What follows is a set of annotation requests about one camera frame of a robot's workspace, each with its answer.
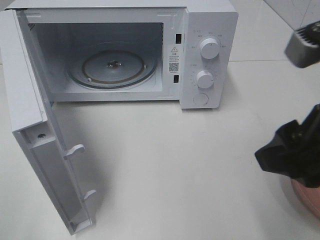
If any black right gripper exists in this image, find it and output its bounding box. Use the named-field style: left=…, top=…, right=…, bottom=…
left=254, top=103, right=320, bottom=188

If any pink round plate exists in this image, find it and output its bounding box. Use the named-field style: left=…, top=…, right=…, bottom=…
left=291, top=179, right=320, bottom=219

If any round white door-release button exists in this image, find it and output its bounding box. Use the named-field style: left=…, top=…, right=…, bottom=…
left=193, top=93, right=209, bottom=106

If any white microwave knob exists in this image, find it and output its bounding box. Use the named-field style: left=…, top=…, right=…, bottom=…
left=196, top=70, right=215, bottom=89
left=199, top=36, right=221, bottom=60

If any white microwave door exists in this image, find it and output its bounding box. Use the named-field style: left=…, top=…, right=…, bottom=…
left=0, top=9, right=95, bottom=235

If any white microwave oven body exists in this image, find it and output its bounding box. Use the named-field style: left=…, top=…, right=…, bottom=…
left=3, top=0, right=238, bottom=109

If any glass microwave turntable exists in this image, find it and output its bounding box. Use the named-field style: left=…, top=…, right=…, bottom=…
left=66, top=42, right=162, bottom=90

